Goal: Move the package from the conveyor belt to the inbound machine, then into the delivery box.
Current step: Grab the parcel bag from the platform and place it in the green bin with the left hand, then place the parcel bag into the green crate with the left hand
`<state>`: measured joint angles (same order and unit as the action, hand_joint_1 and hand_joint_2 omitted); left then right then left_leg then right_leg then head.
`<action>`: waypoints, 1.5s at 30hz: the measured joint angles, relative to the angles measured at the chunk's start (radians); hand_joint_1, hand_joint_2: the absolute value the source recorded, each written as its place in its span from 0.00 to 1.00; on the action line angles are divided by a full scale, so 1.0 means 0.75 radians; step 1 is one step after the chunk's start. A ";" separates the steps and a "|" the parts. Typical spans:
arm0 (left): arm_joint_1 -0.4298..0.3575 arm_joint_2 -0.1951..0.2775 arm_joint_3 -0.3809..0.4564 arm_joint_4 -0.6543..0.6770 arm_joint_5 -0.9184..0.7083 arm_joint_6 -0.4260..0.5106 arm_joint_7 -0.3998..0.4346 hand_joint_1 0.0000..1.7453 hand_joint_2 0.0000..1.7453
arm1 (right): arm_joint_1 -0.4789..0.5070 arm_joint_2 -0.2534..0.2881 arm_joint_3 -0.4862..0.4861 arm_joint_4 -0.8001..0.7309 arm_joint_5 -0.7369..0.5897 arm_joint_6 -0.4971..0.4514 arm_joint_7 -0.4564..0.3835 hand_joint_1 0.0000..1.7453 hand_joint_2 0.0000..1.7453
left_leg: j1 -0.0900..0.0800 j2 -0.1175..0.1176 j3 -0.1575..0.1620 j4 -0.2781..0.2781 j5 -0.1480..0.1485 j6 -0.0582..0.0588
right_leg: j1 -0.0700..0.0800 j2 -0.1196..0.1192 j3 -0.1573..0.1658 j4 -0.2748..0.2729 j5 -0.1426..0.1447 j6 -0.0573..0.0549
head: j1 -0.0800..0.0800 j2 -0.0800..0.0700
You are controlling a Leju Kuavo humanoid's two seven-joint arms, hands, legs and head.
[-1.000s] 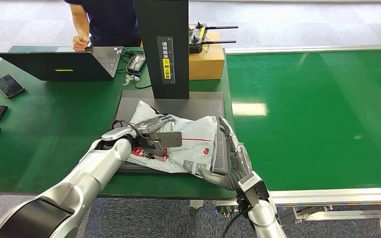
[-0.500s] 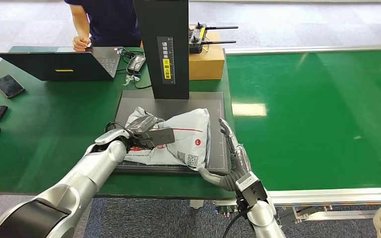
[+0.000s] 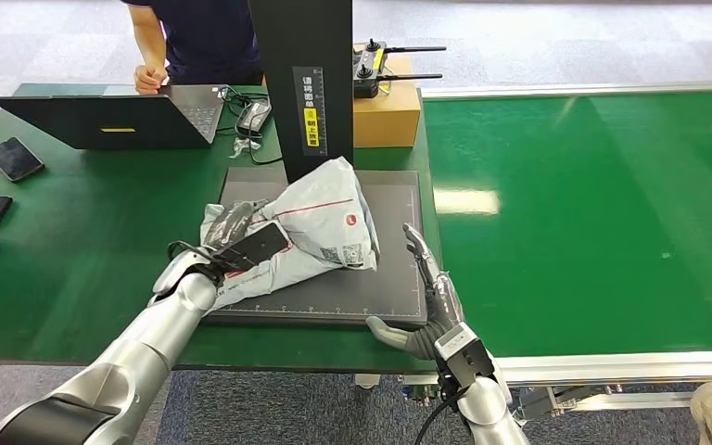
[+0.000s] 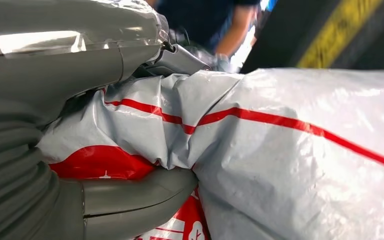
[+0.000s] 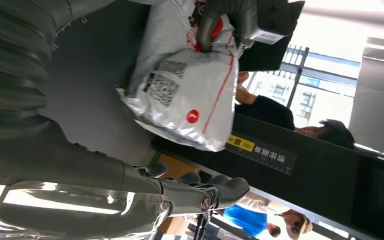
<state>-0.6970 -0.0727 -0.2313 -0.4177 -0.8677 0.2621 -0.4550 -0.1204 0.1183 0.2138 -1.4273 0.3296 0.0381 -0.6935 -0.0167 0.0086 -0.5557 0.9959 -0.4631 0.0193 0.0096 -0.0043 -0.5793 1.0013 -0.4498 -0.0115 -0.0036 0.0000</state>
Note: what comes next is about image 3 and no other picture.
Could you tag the black remote controller with antennas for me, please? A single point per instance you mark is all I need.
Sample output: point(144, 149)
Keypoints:
point(366, 80)

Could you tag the white courier bag red print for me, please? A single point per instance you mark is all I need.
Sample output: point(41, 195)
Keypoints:
point(325, 215)

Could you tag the crumpled clear plastic wrapper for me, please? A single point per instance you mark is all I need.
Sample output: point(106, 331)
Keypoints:
point(244, 147)

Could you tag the dark grey open laptop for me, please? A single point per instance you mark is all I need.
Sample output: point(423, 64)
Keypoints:
point(116, 120)

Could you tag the person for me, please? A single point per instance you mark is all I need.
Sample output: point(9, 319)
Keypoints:
point(208, 43)

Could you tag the black scanner base plate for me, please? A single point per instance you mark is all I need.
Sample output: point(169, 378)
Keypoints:
point(393, 203)

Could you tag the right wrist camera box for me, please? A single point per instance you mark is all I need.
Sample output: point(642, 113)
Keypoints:
point(463, 356)

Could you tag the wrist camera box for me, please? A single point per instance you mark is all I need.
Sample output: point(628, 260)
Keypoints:
point(463, 356)
point(258, 245)

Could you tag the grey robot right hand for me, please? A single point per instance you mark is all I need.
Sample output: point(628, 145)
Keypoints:
point(439, 313)

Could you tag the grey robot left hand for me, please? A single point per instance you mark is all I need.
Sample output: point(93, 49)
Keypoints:
point(230, 224)

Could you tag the black smartphone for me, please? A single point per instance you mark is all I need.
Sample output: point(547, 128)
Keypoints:
point(15, 160)

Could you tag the brown cardboard box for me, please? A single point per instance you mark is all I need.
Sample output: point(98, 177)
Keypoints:
point(387, 120)

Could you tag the aluminium conveyor frame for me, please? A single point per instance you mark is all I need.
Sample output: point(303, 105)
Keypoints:
point(577, 368)

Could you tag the black scanner column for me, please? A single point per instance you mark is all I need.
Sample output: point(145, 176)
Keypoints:
point(282, 92)

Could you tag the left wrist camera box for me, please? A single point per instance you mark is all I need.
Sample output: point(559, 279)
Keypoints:
point(258, 245)

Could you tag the green conveyor belt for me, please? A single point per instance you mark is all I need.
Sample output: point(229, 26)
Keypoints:
point(577, 184)

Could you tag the grey laptop power adapter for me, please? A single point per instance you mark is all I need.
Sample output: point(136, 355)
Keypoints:
point(253, 118)

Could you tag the white table foot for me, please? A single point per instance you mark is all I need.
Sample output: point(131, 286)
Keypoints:
point(366, 381)

